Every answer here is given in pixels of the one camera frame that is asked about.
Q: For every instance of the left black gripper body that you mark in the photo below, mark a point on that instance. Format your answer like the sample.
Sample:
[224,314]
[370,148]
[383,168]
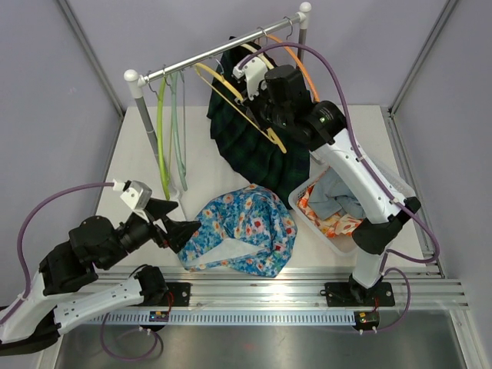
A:
[138,231]

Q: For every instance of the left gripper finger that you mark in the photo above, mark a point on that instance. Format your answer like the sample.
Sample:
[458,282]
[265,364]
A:
[157,209]
[178,233]

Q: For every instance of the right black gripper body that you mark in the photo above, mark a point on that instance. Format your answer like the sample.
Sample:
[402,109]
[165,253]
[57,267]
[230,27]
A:
[262,110]

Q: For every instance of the yellow hanger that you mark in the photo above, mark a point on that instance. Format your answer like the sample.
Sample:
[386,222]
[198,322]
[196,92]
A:
[268,133]

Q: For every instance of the blue floral skirt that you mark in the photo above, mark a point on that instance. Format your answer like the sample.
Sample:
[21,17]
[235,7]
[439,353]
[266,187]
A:
[249,230]

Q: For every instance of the pale green hanger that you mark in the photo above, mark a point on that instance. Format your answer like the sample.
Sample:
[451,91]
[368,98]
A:
[179,132]

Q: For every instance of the light blue denim skirt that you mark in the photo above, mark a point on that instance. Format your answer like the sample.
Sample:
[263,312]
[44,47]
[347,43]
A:
[330,195]

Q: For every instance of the lime green hanger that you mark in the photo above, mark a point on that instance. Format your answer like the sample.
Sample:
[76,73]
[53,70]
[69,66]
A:
[161,134]

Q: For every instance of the orange floral skirt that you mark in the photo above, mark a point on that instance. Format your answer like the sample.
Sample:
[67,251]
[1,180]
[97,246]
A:
[331,227]

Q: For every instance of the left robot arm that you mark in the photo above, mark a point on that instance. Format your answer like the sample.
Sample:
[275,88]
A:
[51,308]

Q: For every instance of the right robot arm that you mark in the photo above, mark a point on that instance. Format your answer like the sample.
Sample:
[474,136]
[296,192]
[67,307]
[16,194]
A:
[327,132]

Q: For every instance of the orange hanger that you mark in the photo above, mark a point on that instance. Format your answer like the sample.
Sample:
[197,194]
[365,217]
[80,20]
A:
[298,62]

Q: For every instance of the dark green plaid skirt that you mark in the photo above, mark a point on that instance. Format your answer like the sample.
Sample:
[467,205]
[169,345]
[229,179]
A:
[250,154]

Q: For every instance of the cream white hanger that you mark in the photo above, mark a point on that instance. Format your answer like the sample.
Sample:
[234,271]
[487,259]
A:
[253,50]

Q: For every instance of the white and chrome clothes rack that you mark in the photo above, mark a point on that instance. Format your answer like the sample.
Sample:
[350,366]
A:
[137,82]

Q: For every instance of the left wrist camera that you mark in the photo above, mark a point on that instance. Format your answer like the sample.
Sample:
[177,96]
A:
[135,195]

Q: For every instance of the white slotted cable duct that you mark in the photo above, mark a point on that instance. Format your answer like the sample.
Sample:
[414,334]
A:
[227,318]

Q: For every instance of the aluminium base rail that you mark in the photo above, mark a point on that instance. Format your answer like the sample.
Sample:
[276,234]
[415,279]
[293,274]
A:
[299,289]

